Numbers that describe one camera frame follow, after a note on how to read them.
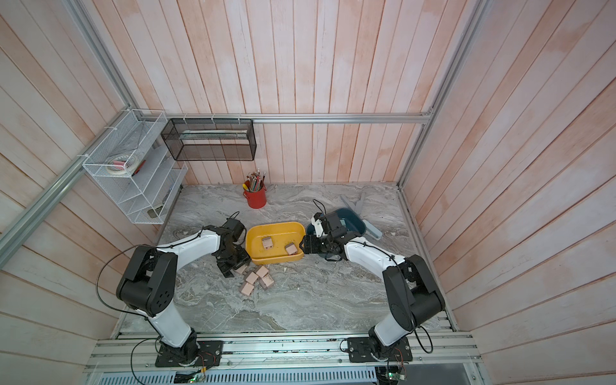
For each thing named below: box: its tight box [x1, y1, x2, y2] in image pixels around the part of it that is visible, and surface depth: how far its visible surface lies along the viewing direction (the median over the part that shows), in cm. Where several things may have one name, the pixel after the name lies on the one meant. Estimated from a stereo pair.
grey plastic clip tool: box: [340, 192, 365, 215], surface depth 113 cm
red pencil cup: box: [243, 184, 268, 210], surface depth 113 cm
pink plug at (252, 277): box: [245, 271, 260, 285], surface depth 90 cm
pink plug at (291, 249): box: [284, 243, 298, 256], surface depth 97 cm
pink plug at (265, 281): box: [258, 273, 275, 291], surface depth 88 cm
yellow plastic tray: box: [245, 221, 306, 266], surface depth 100 cm
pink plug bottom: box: [240, 282, 255, 296], surface depth 87 cm
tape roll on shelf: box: [105, 154, 138, 175], surface depth 75 cm
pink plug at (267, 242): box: [261, 236, 274, 251], surface depth 98 cm
